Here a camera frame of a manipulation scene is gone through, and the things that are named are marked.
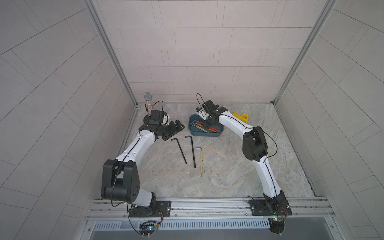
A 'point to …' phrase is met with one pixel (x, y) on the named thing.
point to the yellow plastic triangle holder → (241, 117)
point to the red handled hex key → (211, 128)
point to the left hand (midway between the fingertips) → (181, 128)
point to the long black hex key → (178, 143)
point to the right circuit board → (277, 227)
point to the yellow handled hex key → (201, 160)
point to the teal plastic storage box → (196, 128)
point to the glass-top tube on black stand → (148, 96)
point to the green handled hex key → (200, 128)
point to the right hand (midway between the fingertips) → (205, 122)
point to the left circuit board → (147, 228)
